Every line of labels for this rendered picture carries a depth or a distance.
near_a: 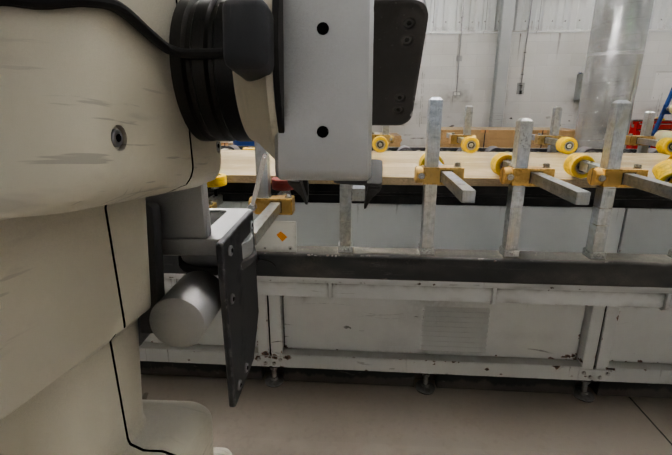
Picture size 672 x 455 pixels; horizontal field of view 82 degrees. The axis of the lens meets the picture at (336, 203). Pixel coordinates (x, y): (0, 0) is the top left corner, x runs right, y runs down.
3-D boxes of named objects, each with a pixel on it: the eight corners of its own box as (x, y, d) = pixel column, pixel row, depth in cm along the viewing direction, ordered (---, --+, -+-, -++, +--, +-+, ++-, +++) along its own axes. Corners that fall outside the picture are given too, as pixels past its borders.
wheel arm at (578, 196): (590, 205, 87) (593, 189, 86) (573, 205, 87) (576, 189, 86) (508, 167, 135) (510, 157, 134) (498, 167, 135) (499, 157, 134)
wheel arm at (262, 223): (257, 248, 91) (256, 231, 89) (243, 248, 91) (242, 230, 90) (290, 201, 132) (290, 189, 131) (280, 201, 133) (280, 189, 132)
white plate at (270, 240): (296, 252, 120) (295, 221, 117) (214, 250, 122) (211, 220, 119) (296, 251, 121) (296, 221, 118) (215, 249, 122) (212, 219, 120)
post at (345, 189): (350, 267, 121) (352, 109, 109) (339, 267, 121) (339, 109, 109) (350, 262, 125) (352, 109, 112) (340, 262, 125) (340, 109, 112)
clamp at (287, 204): (292, 215, 117) (291, 199, 116) (248, 214, 118) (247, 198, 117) (295, 210, 123) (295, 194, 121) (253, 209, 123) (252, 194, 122)
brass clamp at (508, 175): (554, 186, 109) (556, 169, 108) (505, 186, 110) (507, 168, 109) (544, 182, 115) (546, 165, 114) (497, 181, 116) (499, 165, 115)
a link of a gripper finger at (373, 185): (337, 190, 67) (337, 145, 61) (378, 193, 67) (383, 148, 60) (333, 218, 62) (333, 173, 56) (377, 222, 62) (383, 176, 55)
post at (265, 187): (271, 270, 123) (264, 116, 111) (261, 270, 123) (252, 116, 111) (274, 266, 127) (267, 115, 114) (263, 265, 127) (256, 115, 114)
